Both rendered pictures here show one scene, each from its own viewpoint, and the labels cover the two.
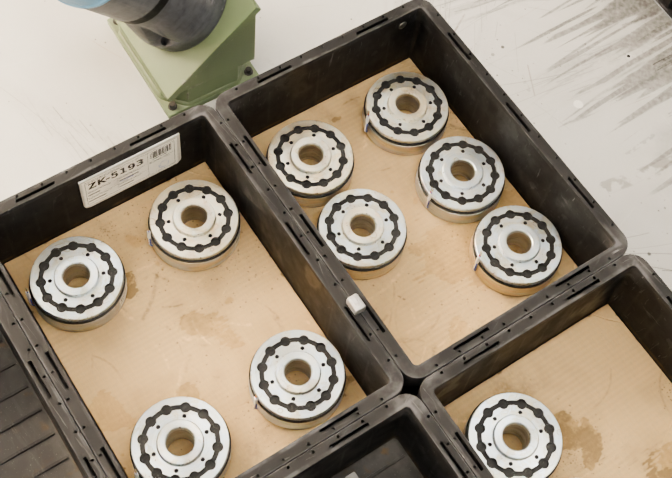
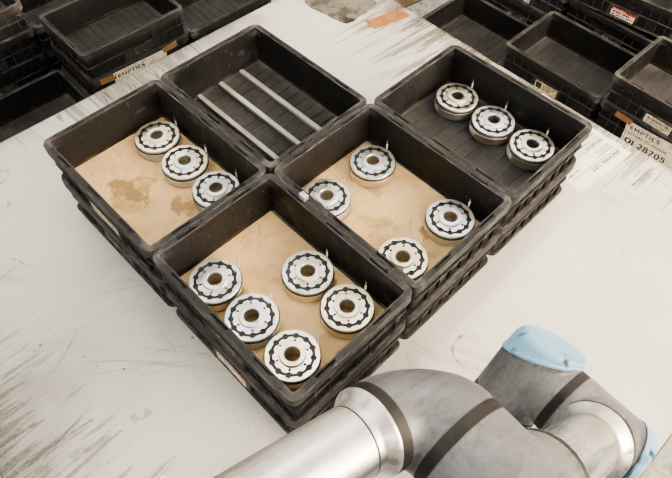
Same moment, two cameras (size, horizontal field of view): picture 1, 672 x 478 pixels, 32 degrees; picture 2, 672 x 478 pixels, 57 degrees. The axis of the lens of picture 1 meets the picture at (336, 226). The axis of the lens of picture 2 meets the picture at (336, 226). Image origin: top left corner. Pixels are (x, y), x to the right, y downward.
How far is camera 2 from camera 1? 1.27 m
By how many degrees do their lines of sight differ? 64
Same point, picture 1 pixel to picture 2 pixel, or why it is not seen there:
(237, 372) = (356, 205)
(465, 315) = (243, 251)
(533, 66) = not seen: outside the picture
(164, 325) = (399, 218)
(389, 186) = (295, 314)
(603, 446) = (170, 205)
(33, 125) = not seen: hidden behind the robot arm
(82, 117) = not seen: hidden behind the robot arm
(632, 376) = (151, 238)
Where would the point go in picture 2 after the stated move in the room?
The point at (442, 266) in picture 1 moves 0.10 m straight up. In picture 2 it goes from (258, 274) to (253, 246)
